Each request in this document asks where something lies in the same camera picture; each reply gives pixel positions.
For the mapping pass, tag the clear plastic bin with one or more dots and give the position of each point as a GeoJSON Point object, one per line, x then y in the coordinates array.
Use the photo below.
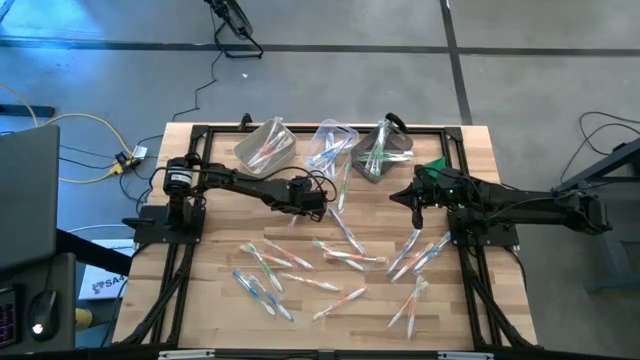
{"type": "Point", "coordinates": [350, 130]}

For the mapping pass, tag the white bracket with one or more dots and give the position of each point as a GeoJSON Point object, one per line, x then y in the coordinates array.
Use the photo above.
{"type": "Point", "coordinates": [465, 355]}
{"type": "Point", "coordinates": [185, 354]}

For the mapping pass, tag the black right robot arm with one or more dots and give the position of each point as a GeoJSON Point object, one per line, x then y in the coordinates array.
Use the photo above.
{"type": "Point", "coordinates": [525, 202]}

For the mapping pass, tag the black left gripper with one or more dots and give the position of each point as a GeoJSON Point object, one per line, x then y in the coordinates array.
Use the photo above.
{"type": "Point", "coordinates": [300, 192]}

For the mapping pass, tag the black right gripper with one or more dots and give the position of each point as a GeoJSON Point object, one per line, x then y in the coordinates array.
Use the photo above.
{"type": "Point", "coordinates": [442, 190]}

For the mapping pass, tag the beige plastic bin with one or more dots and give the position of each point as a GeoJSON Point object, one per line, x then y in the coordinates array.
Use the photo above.
{"type": "Point", "coordinates": [245, 150]}

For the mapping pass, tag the grey metal cart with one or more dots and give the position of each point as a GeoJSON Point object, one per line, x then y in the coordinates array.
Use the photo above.
{"type": "Point", "coordinates": [625, 260]}

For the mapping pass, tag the black clamp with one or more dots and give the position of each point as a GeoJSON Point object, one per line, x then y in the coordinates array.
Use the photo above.
{"type": "Point", "coordinates": [245, 120]}
{"type": "Point", "coordinates": [395, 121]}

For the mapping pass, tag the backlit keyboard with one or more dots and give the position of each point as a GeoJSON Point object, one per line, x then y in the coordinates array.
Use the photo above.
{"type": "Point", "coordinates": [7, 320]}

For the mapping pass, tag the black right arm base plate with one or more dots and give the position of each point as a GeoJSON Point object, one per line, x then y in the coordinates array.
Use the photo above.
{"type": "Point", "coordinates": [495, 239]}

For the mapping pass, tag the black computer mouse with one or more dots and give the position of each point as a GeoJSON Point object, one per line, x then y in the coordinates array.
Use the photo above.
{"type": "Point", "coordinates": [44, 315]}

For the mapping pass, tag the black floor bar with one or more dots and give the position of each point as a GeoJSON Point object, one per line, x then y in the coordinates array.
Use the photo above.
{"type": "Point", "coordinates": [30, 111]}

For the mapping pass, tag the green cloth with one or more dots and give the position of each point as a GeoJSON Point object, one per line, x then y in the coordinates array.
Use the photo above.
{"type": "Point", "coordinates": [437, 162]}

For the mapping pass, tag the grey plastic bin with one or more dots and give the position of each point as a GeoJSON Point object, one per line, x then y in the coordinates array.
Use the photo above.
{"type": "Point", "coordinates": [360, 167]}

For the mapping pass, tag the power strip with plugs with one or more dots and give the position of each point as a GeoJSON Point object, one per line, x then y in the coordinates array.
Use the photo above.
{"type": "Point", "coordinates": [139, 151]}

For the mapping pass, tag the black floor fan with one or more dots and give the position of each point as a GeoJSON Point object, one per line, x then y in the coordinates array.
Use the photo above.
{"type": "Point", "coordinates": [232, 20]}

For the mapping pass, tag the dark desk surface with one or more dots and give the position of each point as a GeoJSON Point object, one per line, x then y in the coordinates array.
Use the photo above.
{"type": "Point", "coordinates": [55, 270]}

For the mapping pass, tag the white cardboard box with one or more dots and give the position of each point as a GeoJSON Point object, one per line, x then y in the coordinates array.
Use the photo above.
{"type": "Point", "coordinates": [105, 287]}

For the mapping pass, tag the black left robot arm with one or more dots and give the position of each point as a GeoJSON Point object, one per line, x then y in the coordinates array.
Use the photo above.
{"type": "Point", "coordinates": [235, 182]}

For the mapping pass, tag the green toothbrush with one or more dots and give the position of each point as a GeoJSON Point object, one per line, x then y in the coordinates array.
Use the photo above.
{"type": "Point", "coordinates": [344, 190]}
{"type": "Point", "coordinates": [370, 161]}
{"type": "Point", "coordinates": [384, 147]}
{"type": "Point", "coordinates": [267, 270]}
{"type": "Point", "coordinates": [350, 263]}
{"type": "Point", "coordinates": [377, 140]}
{"type": "Point", "coordinates": [395, 156]}

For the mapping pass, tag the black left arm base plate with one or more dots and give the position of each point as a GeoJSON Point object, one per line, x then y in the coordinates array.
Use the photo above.
{"type": "Point", "coordinates": [150, 232]}

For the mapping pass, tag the yellow object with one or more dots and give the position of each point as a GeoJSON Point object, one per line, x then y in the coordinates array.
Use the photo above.
{"type": "Point", "coordinates": [84, 318]}

